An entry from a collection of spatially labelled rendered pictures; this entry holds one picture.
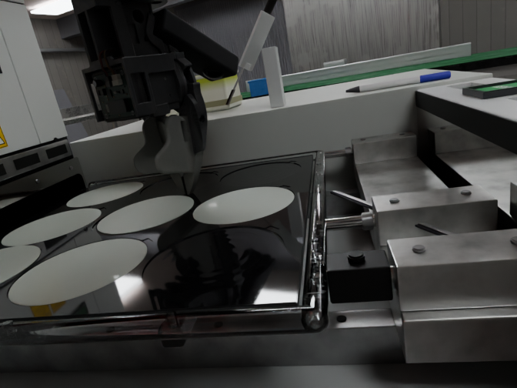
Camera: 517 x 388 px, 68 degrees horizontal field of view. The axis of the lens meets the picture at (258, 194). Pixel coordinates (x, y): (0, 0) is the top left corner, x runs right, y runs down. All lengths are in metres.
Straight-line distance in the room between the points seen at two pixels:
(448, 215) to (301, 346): 0.14
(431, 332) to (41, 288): 0.26
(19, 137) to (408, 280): 0.53
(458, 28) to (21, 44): 7.38
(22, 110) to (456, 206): 0.55
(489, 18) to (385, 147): 7.26
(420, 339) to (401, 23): 4.57
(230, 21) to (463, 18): 4.35
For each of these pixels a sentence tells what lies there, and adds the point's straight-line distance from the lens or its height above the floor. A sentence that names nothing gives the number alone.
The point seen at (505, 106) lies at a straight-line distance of 0.35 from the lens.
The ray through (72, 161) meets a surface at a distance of 0.67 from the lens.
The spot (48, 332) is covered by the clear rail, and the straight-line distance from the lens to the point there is 0.26.
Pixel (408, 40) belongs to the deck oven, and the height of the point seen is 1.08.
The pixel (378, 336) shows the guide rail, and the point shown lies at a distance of 0.28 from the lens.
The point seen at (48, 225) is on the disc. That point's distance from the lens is 0.48.
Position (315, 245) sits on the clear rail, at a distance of 0.26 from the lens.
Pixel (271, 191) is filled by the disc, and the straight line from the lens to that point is 0.40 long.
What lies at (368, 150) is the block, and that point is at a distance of 0.53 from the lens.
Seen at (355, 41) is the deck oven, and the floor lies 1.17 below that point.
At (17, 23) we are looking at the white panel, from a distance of 0.68.
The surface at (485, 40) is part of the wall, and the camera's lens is 7.75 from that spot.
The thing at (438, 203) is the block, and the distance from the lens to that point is 0.30.
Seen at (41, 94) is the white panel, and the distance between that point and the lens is 0.67.
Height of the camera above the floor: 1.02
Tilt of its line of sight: 17 degrees down
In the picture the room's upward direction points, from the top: 11 degrees counter-clockwise
